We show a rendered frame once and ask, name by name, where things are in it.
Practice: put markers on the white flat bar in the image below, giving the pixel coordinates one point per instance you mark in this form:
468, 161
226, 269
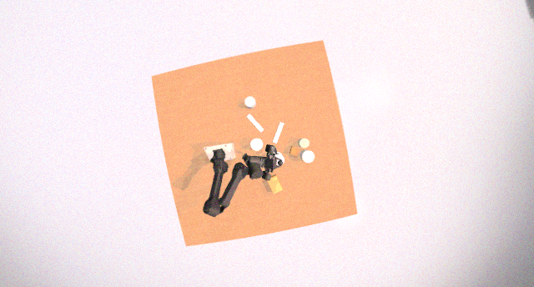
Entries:
278, 133
254, 122

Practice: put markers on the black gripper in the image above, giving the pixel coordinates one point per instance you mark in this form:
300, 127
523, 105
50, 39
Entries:
270, 149

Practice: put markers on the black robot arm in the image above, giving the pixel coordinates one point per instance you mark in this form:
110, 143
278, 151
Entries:
212, 204

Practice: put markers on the cream and grey cylinder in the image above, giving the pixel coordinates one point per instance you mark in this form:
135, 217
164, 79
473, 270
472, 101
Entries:
304, 143

